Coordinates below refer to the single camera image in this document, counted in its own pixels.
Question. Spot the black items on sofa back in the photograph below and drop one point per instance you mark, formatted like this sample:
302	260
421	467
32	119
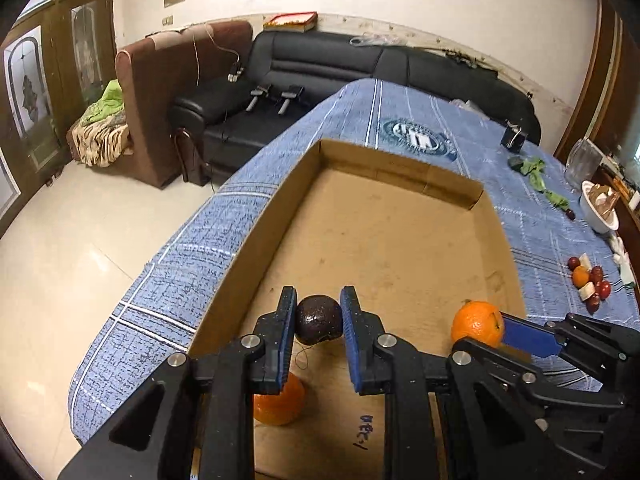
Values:
465	57

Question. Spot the green blanket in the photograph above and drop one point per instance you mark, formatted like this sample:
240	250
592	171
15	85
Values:
105	105

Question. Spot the brown wooden door frame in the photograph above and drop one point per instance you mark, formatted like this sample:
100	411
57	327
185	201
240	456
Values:
600	60

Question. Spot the dark grey small object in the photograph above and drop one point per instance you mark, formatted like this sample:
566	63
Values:
515	162

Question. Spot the shallow cardboard box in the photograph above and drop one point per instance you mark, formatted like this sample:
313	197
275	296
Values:
390	240

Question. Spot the wall socket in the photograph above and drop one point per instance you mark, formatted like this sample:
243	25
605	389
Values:
167	21

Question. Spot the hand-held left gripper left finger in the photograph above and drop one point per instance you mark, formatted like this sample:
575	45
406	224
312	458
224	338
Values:
287	340

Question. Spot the small orange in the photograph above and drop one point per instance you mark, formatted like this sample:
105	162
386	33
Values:
580	275

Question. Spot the spare black gripper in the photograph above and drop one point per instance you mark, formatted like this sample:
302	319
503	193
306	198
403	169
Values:
289	100
257	96

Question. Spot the white bowl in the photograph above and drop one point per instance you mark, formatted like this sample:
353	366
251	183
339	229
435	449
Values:
592	212

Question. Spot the crumpled clear plastic wrap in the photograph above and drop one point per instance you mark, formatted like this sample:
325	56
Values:
465	105

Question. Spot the black charger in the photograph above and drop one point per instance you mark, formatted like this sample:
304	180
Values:
235	74

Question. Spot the small black device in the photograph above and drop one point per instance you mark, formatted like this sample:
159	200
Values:
512	139

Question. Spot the wooden glass-panel doors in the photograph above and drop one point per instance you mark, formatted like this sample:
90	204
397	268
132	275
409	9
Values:
55	60

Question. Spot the clear plastic bag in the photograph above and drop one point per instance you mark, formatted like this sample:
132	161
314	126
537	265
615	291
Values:
375	39

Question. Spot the brown armchair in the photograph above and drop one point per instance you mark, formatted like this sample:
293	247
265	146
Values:
150	110

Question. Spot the white glove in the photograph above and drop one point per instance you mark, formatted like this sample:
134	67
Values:
622	260

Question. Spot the green leafy vegetable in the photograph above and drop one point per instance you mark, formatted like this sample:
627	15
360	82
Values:
556	199
535	172

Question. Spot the large orange with stem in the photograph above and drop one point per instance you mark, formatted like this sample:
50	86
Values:
475	325

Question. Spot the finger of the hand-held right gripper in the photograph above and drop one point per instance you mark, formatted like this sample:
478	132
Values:
540	385
530	335

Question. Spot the brown crumpled paper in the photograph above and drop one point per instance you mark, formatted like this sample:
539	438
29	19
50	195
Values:
602	200

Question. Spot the blue plaid tablecloth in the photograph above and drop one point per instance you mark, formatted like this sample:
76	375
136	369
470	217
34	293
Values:
210	240

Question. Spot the black leather sofa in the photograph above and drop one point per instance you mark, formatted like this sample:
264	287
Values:
310	60

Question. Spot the red gift box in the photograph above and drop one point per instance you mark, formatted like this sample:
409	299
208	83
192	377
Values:
290	21

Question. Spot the dark round fruit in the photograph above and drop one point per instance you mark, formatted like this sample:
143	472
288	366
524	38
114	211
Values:
320	317

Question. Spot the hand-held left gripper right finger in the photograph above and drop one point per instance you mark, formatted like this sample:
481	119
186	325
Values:
350	340

